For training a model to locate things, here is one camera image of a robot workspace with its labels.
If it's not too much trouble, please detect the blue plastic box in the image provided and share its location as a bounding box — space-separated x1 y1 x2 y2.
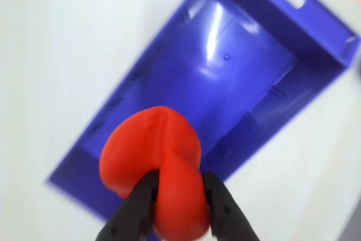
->
46 0 361 225

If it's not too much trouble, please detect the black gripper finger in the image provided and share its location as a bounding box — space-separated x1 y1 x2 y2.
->
202 170 259 241
95 169 162 241

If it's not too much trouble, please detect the red rubber duck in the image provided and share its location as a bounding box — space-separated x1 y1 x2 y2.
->
99 106 211 241

